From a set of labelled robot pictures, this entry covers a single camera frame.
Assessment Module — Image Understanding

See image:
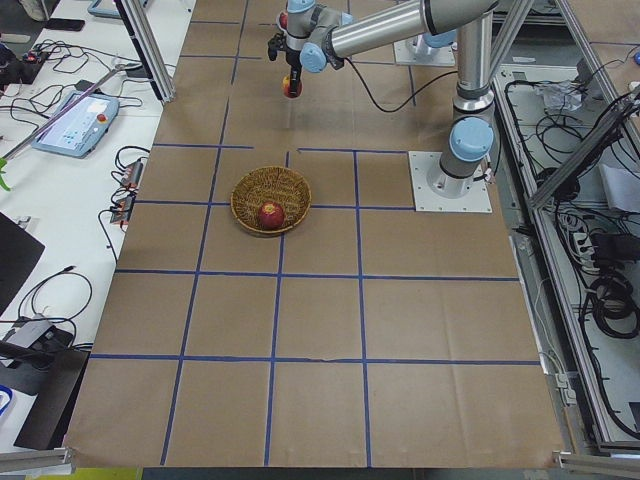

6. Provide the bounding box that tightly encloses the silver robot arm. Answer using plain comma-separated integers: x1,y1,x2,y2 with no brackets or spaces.
267,1,496,199

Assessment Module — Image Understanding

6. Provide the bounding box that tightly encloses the dark red basket apple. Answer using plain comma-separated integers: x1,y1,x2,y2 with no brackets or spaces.
258,201,285,230

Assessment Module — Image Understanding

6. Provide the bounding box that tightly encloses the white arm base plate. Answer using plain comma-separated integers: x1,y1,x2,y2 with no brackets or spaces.
393,38,456,67
408,151,493,214

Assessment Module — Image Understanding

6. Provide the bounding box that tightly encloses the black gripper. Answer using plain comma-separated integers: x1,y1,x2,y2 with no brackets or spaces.
267,33,302,80

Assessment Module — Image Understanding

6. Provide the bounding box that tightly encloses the red yellow apple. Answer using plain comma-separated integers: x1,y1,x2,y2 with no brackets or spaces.
282,75,303,99

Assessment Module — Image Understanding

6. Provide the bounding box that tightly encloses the woven wicker basket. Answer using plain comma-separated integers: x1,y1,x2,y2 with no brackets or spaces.
230,166,311,237

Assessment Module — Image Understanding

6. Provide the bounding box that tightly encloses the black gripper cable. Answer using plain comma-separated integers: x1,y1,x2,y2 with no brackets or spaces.
344,57,459,114

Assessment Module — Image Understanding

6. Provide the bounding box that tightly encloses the aluminium frame post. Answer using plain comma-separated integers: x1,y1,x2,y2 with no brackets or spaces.
115,0,176,104

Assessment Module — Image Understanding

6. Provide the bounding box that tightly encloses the blue teach pendant tablet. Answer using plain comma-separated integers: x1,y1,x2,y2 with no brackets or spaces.
31,93,120,158

